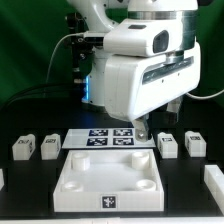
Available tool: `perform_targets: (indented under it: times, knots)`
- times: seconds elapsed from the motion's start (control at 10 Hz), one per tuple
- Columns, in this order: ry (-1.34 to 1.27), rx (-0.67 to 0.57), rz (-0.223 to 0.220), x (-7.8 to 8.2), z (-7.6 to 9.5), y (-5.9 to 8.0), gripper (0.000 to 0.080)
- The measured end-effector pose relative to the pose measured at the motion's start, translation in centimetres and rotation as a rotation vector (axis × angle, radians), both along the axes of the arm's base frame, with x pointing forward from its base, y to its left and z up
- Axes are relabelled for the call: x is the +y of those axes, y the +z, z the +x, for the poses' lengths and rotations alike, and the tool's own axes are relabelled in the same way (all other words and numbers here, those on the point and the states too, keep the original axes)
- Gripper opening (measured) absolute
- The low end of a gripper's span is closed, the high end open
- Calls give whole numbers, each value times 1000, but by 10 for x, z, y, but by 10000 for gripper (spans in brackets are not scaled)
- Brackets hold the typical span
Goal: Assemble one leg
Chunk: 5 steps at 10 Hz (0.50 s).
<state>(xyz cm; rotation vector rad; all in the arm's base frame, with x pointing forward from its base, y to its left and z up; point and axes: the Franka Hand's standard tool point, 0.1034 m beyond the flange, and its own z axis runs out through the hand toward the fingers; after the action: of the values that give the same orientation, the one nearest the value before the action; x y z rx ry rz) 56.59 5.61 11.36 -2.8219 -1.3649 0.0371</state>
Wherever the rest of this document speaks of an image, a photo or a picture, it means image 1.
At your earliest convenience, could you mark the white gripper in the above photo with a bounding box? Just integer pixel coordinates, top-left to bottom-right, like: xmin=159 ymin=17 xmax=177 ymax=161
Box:
xmin=104 ymin=43 xmax=201 ymax=142

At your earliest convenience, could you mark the white square table top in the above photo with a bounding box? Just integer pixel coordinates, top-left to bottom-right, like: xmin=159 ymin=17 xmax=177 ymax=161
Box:
xmin=53 ymin=149 xmax=164 ymax=212

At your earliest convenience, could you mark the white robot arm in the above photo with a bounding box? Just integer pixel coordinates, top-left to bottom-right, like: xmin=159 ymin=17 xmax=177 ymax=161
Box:
xmin=67 ymin=0 xmax=201 ymax=141

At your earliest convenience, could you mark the white obstacle block right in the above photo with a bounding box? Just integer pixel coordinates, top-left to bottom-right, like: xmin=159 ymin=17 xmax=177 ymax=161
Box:
xmin=204 ymin=165 xmax=224 ymax=215

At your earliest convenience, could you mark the white tag sheet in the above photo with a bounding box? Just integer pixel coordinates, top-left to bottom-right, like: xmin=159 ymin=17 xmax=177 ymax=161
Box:
xmin=62 ymin=128 xmax=155 ymax=149

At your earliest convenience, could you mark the white block left edge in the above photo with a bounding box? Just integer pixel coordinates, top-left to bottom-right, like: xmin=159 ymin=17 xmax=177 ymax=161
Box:
xmin=0 ymin=169 xmax=4 ymax=191

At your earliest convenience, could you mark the white cable right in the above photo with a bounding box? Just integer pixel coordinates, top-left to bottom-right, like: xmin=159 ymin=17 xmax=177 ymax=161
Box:
xmin=185 ymin=88 xmax=224 ymax=101

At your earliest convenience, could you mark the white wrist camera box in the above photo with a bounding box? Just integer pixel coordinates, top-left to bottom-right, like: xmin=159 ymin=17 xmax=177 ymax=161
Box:
xmin=103 ymin=18 xmax=171 ymax=58

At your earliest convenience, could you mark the black camera on stand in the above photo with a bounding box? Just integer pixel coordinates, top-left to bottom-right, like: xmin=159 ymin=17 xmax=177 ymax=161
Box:
xmin=83 ymin=31 xmax=106 ymax=46

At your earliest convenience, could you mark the black camera stand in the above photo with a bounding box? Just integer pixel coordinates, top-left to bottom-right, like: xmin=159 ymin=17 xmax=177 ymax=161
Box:
xmin=65 ymin=13 xmax=92 ymax=100

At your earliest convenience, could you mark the black cable bundle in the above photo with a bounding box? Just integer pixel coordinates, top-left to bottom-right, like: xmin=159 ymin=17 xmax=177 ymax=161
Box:
xmin=0 ymin=83 xmax=84 ymax=113

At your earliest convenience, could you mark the white camera cable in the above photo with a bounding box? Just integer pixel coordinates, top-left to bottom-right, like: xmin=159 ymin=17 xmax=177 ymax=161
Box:
xmin=45 ymin=32 xmax=85 ymax=84

